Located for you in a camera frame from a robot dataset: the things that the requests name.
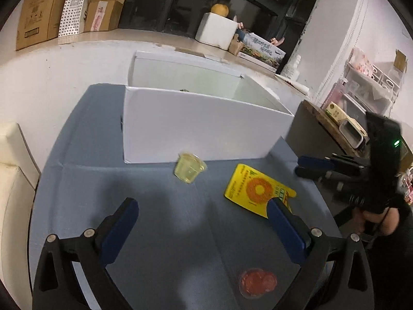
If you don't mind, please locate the blue-grey tablecloth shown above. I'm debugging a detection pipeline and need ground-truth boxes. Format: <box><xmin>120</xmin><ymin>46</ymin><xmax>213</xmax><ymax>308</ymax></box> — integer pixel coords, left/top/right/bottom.
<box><xmin>27</xmin><ymin>83</ymin><xmax>343</xmax><ymax>310</ymax></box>

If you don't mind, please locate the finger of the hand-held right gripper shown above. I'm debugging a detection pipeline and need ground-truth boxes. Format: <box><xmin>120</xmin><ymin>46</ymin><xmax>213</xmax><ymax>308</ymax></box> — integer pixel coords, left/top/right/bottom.
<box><xmin>297</xmin><ymin>155</ymin><xmax>370</xmax><ymax>169</ymax></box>
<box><xmin>293</xmin><ymin>167</ymin><xmax>372</xmax><ymax>192</ymax></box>

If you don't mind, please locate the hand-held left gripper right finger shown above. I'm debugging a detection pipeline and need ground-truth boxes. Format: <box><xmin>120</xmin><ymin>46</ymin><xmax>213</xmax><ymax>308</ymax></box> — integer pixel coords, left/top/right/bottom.
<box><xmin>267</xmin><ymin>198</ymin><xmax>375</xmax><ymax>310</ymax></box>

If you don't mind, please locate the red jelly cup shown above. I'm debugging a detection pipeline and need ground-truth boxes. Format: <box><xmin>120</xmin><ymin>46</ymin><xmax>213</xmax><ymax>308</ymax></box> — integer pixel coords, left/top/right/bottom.
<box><xmin>239</xmin><ymin>268</ymin><xmax>278</xmax><ymax>298</ymax></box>

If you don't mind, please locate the white foam box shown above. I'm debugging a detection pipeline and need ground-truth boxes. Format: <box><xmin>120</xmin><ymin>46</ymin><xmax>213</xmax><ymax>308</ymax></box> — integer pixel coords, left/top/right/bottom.
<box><xmin>195</xmin><ymin>12</ymin><xmax>239</xmax><ymax>50</ymax></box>

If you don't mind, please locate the person's right forearm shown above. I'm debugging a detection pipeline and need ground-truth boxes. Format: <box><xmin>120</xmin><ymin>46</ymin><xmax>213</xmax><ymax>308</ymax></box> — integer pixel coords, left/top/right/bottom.
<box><xmin>368</xmin><ymin>207</ymin><xmax>413</xmax><ymax>310</ymax></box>

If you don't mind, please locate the pale yellow jelly cup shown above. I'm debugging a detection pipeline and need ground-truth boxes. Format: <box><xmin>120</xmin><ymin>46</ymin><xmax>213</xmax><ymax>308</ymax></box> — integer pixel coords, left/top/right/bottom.
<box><xmin>174</xmin><ymin>151</ymin><xmax>208</xmax><ymax>185</ymax></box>

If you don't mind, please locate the yellow tissue pack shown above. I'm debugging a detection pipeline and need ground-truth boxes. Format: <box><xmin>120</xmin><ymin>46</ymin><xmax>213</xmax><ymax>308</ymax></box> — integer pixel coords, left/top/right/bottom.
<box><xmin>324</xmin><ymin>102</ymin><xmax>345</xmax><ymax>123</ymax></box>

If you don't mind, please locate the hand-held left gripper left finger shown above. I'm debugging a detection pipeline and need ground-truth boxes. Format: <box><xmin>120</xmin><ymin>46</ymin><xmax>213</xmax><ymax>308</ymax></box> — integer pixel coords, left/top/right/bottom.
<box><xmin>32</xmin><ymin>197</ymin><xmax>140</xmax><ymax>310</ymax></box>

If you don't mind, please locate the cream leather sofa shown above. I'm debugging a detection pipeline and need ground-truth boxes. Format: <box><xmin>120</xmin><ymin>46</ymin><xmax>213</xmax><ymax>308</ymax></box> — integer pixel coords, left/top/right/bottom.
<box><xmin>0</xmin><ymin>122</ymin><xmax>41</xmax><ymax>298</ymax></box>

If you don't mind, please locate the small open cardboard box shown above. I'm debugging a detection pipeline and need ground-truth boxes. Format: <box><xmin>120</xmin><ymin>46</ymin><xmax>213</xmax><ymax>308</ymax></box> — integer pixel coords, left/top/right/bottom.
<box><xmin>84</xmin><ymin>0</ymin><xmax>126</xmax><ymax>33</ymax></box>

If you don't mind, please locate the person's right hand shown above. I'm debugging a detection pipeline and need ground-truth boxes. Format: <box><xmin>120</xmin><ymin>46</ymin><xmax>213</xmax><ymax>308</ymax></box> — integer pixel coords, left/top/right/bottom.
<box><xmin>354</xmin><ymin>207</ymin><xmax>401</xmax><ymax>237</ymax></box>

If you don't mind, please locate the dark wooden side table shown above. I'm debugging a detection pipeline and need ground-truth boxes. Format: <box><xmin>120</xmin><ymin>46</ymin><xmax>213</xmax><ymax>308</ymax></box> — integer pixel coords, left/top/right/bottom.
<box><xmin>285</xmin><ymin>100</ymin><xmax>371</xmax><ymax>181</ymax></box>

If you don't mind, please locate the wire shelf with goods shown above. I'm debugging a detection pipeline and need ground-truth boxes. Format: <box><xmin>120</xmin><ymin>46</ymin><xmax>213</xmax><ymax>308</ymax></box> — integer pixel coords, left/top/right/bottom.
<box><xmin>336</xmin><ymin>48</ymin><xmax>405</xmax><ymax>117</ymax></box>

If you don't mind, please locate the large brown cardboard box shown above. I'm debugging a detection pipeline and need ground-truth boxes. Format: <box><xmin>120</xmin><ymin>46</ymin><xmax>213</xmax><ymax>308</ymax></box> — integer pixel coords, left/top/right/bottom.
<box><xmin>16</xmin><ymin>0</ymin><xmax>75</xmax><ymax>51</ymax></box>

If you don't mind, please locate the white dotted strip board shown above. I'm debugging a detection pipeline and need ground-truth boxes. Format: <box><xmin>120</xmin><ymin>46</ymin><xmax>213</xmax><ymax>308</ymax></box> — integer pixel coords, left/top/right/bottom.
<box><xmin>58</xmin><ymin>0</ymin><xmax>94</xmax><ymax>37</ymax></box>

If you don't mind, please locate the white cardboard box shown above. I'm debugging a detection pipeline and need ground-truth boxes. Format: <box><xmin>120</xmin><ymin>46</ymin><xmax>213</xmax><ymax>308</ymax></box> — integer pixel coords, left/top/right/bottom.
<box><xmin>122</xmin><ymin>51</ymin><xmax>295</xmax><ymax>165</ymax></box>

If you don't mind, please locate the white plastic bottle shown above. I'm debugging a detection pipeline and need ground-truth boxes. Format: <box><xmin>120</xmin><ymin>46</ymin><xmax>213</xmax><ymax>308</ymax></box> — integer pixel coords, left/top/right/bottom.
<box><xmin>280</xmin><ymin>55</ymin><xmax>302</xmax><ymax>80</ymax></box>

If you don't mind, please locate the small brown carton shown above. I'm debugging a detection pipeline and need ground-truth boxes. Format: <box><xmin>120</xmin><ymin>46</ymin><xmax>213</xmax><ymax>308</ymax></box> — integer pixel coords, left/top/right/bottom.
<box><xmin>394</xmin><ymin>49</ymin><xmax>408</xmax><ymax>72</ymax></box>

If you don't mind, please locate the printed landscape carton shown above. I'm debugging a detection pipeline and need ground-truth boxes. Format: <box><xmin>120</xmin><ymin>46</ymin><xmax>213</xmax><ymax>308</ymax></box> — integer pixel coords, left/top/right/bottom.
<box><xmin>240</xmin><ymin>32</ymin><xmax>287</xmax><ymax>69</ymax></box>

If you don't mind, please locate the white rounded container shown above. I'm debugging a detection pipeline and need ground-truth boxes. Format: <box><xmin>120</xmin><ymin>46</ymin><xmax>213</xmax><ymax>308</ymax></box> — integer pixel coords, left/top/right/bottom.
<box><xmin>339</xmin><ymin>119</ymin><xmax>370</xmax><ymax>149</ymax></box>

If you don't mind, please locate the yellow snack packet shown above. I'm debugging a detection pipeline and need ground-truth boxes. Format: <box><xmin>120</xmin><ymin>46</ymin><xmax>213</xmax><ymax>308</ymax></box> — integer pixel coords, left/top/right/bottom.
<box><xmin>224</xmin><ymin>163</ymin><xmax>297</xmax><ymax>219</ymax></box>

